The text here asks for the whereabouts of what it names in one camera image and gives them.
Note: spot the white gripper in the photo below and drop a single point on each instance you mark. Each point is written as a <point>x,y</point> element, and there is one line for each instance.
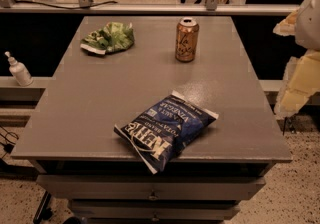
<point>309,23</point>

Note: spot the orange soda can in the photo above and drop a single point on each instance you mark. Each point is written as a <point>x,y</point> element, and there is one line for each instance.
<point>186,39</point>

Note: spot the blue chip bag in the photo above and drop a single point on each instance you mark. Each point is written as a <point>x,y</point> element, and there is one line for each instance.
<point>164,130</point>

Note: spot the green chip bag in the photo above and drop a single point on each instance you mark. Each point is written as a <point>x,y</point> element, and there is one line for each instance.
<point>112,38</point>

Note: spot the grey drawer cabinet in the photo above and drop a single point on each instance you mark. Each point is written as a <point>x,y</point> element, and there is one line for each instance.
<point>70,137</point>

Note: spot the white pump bottle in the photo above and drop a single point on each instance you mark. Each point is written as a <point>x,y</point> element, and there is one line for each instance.
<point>19,71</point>

